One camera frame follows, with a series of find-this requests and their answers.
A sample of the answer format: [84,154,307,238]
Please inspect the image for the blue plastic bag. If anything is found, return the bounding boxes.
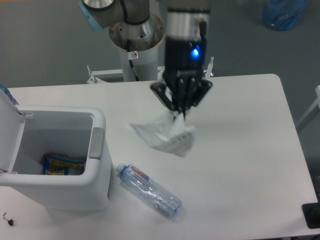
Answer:
[261,0,308,31]

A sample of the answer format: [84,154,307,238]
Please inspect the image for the clear crushed plastic bottle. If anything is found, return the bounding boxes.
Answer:
[116,163,183,219]

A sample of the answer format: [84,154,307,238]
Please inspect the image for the black device at table edge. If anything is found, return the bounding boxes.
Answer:
[302,202,320,229]

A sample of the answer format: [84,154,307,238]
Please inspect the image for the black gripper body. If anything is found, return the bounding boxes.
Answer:
[163,37,207,93]

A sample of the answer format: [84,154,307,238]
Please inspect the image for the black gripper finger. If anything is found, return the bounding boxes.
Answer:
[182,77,213,117]
[149,79,180,113]

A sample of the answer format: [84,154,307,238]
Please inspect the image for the white frame at right edge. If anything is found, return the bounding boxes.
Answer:
[296,85,320,134]

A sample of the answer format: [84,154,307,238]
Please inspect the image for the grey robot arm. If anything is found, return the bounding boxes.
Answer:
[78,0,212,114]

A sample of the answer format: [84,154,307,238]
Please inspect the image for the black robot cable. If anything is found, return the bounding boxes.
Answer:
[125,38,140,82]

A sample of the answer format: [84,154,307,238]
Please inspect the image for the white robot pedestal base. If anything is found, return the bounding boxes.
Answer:
[86,13,215,85]

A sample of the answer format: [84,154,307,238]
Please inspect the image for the blue yellow snack wrapper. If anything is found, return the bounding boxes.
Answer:
[42,153,86,176]

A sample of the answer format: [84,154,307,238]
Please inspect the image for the white open trash can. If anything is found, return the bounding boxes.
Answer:
[0,92,113,211]

